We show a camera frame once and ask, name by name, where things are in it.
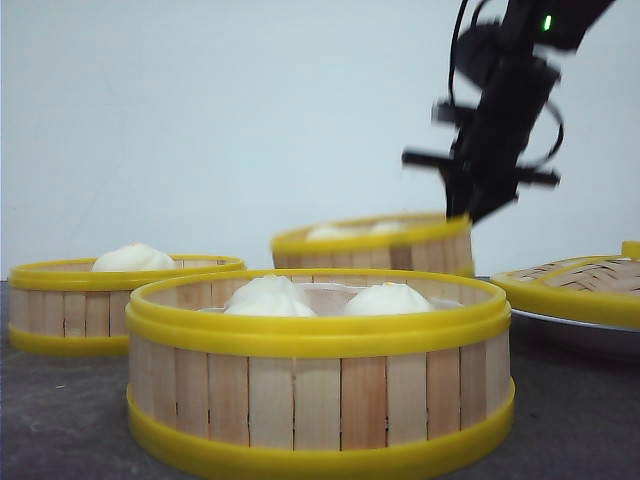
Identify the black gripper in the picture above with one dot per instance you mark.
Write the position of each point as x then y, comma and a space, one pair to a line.
482, 174

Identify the bamboo steamer basket two buns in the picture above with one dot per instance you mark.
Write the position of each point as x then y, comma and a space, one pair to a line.
431, 242

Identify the woven bamboo steamer lid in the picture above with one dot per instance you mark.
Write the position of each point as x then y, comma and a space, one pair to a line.
601, 289

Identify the bamboo steamer basket one bun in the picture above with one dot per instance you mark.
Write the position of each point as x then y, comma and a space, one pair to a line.
66, 308

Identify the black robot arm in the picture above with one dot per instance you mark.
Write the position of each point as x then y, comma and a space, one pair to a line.
477, 48

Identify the white ceramic plate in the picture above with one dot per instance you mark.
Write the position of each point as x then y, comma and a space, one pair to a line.
593, 338

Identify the front bamboo steamer basket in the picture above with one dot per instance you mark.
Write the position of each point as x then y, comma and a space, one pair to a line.
334, 396

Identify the white swirl steamed bun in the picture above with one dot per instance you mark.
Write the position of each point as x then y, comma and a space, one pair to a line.
134, 257

